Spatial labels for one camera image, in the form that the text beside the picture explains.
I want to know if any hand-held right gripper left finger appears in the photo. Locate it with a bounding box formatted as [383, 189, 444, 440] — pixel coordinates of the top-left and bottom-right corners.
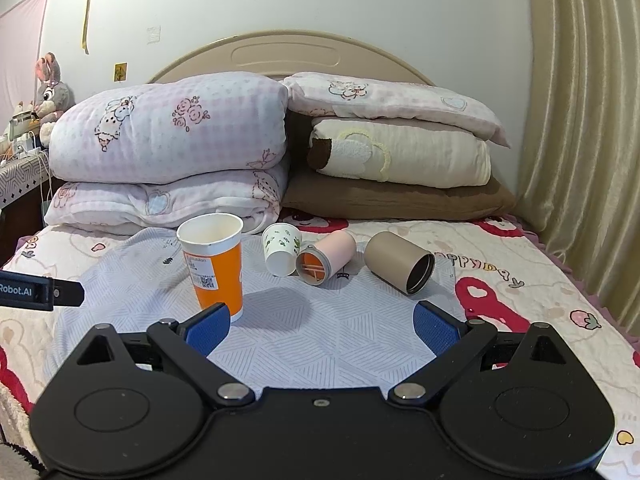
[74, 301, 257, 409]

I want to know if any pink checked folded quilt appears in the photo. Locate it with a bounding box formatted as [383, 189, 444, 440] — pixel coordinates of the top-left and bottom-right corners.
[43, 161, 289, 237]
[49, 72, 290, 186]

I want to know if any white cup with green print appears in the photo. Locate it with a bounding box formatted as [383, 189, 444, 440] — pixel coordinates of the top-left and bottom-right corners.
[261, 223, 304, 277]

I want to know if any pink hanging cloth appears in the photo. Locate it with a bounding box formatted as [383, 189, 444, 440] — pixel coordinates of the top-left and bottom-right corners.
[0, 0, 53, 128]

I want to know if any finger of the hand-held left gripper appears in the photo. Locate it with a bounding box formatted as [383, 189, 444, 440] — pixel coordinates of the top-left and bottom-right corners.
[51, 280, 85, 307]

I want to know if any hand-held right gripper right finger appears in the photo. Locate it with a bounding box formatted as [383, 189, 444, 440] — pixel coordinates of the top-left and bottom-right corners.
[387, 301, 569, 409]

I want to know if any orange paper cup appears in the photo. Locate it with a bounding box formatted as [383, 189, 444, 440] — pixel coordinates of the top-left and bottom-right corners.
[176, 213, 245, 323]

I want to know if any beige headboard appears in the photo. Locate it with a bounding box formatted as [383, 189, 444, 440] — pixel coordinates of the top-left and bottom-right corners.
[146, 30, 437, 87]

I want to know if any grey plush rabbit toy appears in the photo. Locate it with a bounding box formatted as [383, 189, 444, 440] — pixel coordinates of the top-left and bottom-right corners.
[33, 52, 77, 143]

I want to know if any tan cylindrical cup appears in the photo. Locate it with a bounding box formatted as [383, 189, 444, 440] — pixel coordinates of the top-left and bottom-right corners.
[363, 231, 436, 296]

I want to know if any black and white rug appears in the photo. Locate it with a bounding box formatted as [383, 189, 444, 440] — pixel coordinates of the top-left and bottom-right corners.
[0, 439, 48, 480]

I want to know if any beige curtain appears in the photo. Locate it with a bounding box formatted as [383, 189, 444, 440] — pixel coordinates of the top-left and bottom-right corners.
[516, 0, 640, 322]

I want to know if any brown pillow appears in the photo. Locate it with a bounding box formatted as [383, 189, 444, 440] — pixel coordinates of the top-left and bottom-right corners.
[281, 169, 517, 222]

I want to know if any white cable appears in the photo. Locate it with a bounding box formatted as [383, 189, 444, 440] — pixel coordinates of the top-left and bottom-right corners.
[27, 130, 53, 206]

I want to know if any bedside table with patterned cloth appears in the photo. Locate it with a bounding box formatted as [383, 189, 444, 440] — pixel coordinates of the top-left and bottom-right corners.
[0, 152, 53, 256]

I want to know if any cream folded blanket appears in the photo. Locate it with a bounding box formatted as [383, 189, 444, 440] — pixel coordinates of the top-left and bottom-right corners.
[307, 118, 492, 189]

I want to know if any yellow tape strip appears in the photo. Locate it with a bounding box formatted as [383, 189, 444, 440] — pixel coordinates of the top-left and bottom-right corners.
[81, 0, 99, 55]

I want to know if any pink checked pillow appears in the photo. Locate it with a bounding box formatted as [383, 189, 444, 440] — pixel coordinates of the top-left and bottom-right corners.
[281, 72, 512, 149]

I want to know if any grey patterned mat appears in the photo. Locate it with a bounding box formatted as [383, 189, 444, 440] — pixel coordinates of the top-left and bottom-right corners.
[50, 226, 458, 392]

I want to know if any pink cup with grey rim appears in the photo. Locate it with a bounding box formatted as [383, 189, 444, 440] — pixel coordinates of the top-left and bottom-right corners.
[295, 230, 357, 288]

